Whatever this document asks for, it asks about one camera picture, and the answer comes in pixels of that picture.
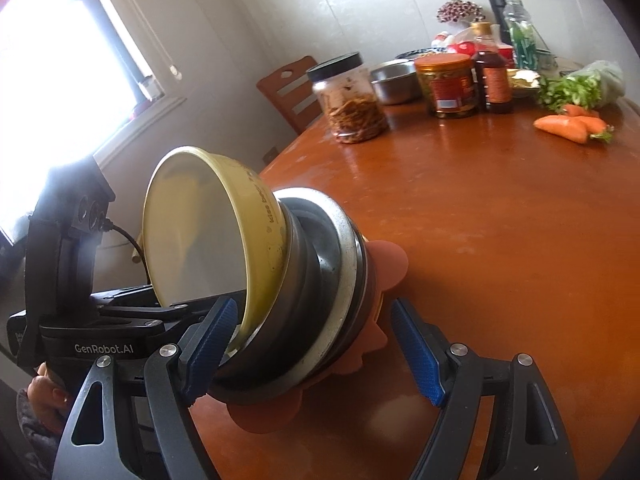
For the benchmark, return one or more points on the yellow and white bowl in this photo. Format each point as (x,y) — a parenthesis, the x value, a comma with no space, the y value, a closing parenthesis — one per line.
(212,226)

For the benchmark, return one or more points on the steel bowl behind jars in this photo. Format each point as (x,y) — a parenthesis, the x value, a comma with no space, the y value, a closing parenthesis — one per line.
(395,82)

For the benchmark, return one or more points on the plate of sliced food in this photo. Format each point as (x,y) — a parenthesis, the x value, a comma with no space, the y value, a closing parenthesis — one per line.
(523,83)

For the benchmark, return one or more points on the black-lid jar of snacks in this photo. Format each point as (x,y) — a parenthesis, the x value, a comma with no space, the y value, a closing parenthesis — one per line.
(348,101)

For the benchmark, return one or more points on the low wall outlet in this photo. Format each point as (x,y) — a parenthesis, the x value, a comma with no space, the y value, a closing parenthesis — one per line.
(270,156)

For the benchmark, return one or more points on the dark sauce bottle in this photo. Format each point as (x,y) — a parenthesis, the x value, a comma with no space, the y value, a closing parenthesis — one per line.
(493,85)

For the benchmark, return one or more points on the rear orange carrot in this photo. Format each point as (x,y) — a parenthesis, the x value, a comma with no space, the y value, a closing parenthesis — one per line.
(573,110)

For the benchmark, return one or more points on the patterned ceramic plate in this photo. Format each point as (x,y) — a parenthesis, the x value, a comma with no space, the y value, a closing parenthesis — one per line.
(417,53)

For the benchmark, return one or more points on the middle orange carrot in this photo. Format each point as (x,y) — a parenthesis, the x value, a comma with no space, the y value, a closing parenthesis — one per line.
(597,128)

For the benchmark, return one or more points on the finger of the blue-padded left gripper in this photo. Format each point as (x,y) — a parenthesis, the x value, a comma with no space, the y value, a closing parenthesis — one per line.
(133,296)
(200,309)

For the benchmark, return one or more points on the clear plastic water bottle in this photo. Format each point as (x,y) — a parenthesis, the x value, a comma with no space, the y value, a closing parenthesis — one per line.
(528,52)

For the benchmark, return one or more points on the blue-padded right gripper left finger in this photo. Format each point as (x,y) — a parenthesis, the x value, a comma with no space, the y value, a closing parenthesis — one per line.
(202,352)

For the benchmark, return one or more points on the orange carrot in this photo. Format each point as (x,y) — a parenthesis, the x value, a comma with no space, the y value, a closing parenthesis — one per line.
(568,128)
(573,110)
(597,128)

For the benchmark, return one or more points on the front orange carrot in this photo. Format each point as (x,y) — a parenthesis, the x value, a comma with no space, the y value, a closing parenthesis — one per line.
(568,128)

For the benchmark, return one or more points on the brown slatted wooden chair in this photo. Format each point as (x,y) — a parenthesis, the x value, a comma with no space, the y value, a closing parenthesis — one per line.
(289,91)

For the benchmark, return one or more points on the bag of green vegetables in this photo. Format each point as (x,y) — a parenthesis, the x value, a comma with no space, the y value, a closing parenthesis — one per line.
(597,84)

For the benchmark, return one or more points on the left hand with painted nails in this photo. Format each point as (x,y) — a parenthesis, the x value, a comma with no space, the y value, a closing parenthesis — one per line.
(49,400)

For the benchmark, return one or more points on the deep stainless steel bowl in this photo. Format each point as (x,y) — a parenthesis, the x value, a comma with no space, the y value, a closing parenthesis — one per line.
(285,334)

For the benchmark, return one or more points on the orange-lid pickle jar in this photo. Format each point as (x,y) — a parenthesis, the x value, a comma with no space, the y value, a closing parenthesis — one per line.
(447,83)

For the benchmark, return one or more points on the dried flower bouquet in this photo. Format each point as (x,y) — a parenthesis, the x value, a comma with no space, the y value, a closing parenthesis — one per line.
(458,11)

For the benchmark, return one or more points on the shallow stainless steel plate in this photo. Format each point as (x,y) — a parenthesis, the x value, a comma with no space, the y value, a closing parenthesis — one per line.
(344,266)

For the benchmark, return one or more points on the orange flower-shaped silicone mat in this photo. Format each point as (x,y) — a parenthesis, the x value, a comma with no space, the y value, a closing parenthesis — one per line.
(389,266)

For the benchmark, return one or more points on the red tissue packet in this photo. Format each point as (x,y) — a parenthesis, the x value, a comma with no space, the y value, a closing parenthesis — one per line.
(464,42)

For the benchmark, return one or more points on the black thermos flask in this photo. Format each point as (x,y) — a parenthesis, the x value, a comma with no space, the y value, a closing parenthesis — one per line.
(497,5)

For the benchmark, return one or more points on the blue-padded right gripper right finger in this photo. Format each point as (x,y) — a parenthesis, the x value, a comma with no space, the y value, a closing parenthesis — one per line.
(422,351)

